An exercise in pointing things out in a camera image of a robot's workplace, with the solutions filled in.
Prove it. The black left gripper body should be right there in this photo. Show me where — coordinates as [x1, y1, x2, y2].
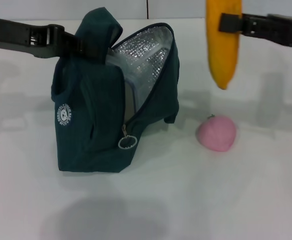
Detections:
[0, 16, 66, 59]

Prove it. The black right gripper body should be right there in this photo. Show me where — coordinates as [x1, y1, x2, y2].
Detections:
[267, 14, 292, 48]

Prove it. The yellow toy banana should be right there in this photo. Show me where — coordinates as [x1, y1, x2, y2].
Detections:
[205, 0, 244, 91]

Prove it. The dark teal insulated lunch bag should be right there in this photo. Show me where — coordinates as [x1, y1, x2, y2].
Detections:
[50, 7, 181, 175]

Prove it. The silver zipper pull ring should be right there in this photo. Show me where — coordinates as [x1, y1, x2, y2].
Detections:
[118, 124, 138, 151]

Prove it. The pink toy peach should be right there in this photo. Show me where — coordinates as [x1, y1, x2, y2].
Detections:
[195, 114, 237, 153]

